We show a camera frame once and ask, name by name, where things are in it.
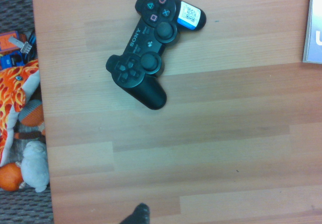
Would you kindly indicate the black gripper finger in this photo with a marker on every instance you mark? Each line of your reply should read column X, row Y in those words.
column 138, row 215

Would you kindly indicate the black Sony gamepad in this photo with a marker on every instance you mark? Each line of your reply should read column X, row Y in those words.
column 151, row 45

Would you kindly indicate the grey wicker basket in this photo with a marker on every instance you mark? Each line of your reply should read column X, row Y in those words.
column 15, row 5

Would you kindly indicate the white plush toy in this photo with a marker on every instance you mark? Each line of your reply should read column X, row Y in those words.
column 34, row 166

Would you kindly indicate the orange ball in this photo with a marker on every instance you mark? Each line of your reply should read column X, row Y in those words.
column 8, row 177

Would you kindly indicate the orange brown crocheted toy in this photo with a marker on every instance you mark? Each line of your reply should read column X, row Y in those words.
column 32, row 114

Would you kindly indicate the orange flame dolphin plush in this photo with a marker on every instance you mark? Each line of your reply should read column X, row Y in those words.
column 10, row 93

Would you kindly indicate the blue police toy car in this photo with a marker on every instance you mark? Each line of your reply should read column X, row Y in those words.
column 7, row 62

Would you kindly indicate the black and blue headphones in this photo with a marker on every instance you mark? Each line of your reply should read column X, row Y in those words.
column 31, row 41

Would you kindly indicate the grey toy ladder piece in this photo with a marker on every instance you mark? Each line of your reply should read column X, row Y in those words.
column 21, row 45

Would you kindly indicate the orange toy truck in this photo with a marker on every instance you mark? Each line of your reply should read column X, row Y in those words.
column 5, row 43

